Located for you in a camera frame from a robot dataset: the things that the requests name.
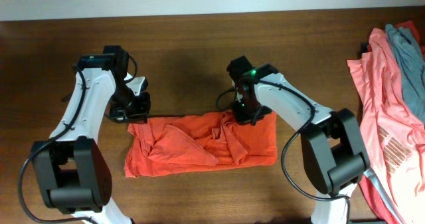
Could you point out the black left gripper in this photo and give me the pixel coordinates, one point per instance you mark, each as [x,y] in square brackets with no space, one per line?
[139,116]

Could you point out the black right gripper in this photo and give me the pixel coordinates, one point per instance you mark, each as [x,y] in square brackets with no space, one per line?
[244,118]

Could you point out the orange printed t-shirt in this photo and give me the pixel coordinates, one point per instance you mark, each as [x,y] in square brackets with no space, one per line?
[211,142]

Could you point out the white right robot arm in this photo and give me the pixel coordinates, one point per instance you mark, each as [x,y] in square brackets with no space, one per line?
[333,151]

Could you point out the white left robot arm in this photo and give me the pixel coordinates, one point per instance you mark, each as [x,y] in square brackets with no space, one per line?
[72,174]

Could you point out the pink t-shirt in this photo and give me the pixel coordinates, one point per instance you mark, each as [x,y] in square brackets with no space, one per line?
[393,136]

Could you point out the grey t-shirt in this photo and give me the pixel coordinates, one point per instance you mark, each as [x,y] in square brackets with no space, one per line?
[410,60]

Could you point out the red garment in pile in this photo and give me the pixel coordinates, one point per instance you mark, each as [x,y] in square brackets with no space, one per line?
[409,25]

